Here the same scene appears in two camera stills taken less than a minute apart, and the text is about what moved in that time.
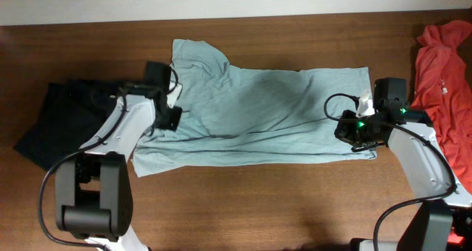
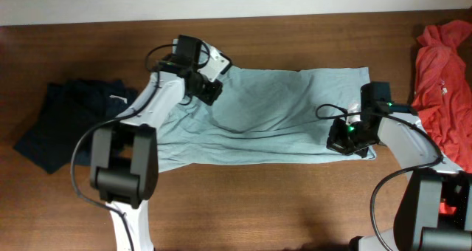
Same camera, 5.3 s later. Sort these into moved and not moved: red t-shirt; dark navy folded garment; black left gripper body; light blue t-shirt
Moved: black left gripper body
Not moved: red t-shirt; dark navy folded garment; light blue t-shirt
